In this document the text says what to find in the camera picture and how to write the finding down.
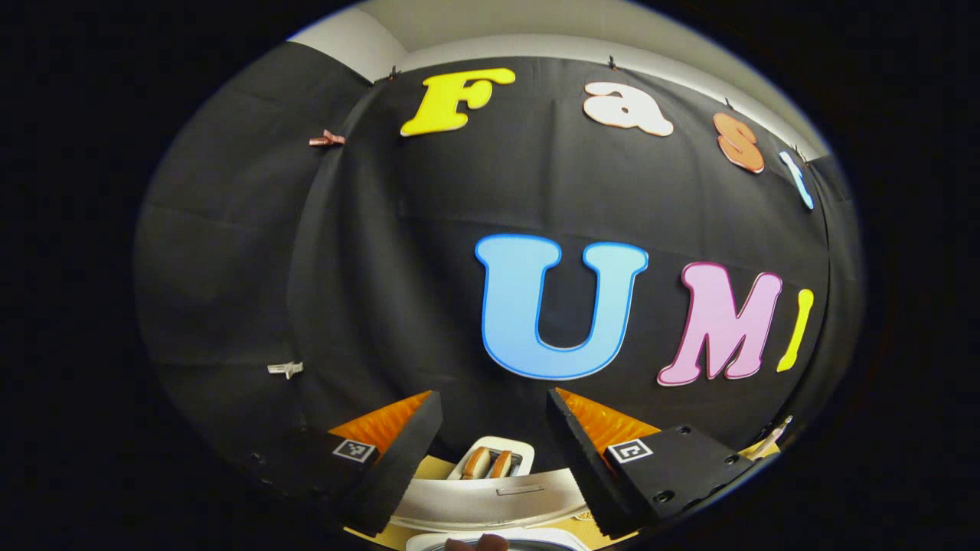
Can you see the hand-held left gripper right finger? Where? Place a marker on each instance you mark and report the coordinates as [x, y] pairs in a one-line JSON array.
[[586, 471]]

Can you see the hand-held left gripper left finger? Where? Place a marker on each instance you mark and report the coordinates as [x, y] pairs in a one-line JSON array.
[[398, 471]]

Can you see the white rice cooker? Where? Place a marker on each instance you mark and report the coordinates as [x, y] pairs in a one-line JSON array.
[[490, 501]]

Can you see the toasted bread slice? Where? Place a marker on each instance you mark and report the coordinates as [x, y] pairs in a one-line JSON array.
[[476, 464], [501, 464]]

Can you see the white toaster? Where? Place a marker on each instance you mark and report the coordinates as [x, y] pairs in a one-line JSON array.
[[490, 445]]

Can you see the white clothes peg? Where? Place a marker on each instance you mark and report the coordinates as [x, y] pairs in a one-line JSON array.
[[285, 370]]

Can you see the black backdrop cloth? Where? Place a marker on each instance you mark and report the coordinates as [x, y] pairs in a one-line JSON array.
[[383, 268]]

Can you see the pink clothes peg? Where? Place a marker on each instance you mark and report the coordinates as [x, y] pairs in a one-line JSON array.
[[328, 139]]

